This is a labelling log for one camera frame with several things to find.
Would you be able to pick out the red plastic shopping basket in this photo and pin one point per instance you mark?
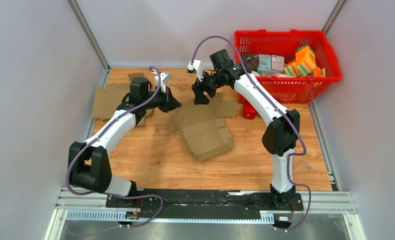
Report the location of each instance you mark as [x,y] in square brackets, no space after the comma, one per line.
[291,89]

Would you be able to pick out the red toy pepper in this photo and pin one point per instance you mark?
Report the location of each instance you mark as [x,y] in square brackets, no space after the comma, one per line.
[248,111]

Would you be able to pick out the aluminium frame rail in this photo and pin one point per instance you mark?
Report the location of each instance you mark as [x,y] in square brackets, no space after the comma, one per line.
[318,209]

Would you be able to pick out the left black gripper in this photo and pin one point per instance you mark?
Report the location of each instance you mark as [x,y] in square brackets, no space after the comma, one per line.
[169,103]

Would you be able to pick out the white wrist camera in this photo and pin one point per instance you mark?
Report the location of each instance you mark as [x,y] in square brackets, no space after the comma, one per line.
[196,67]
[162,79]

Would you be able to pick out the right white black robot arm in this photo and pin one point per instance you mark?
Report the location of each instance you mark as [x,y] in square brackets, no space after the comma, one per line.
[282,125]

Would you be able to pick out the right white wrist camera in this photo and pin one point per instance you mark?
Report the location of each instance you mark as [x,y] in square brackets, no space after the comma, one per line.
[196,67]

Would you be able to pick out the brown cardboard paper box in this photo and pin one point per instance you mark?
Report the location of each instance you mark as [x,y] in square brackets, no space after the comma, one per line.
[202,128]

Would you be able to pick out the orange green striped sponge stack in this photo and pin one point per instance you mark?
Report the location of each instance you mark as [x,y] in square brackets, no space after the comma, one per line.
[304,64]

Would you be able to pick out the flat unfolded cardboard sheet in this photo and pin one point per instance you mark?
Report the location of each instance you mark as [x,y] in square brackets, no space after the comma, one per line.
[107,98]

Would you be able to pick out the grey small carton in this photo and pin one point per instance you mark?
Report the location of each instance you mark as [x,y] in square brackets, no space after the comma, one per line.
[277,63]

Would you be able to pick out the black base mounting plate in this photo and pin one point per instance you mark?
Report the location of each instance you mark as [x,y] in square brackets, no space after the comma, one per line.
[197,204]

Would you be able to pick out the brown round toy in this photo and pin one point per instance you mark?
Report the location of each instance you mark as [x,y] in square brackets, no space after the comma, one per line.
[251,60]

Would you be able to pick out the teal small carton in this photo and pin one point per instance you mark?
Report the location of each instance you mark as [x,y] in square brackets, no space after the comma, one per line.
[265,63]

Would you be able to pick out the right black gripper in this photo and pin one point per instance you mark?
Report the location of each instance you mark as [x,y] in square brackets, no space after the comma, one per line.
[199,87]

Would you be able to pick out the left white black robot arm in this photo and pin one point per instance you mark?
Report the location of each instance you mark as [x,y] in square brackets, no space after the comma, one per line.
[88,162]

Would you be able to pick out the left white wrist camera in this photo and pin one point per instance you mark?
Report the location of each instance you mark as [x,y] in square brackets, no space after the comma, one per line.
[162,79]

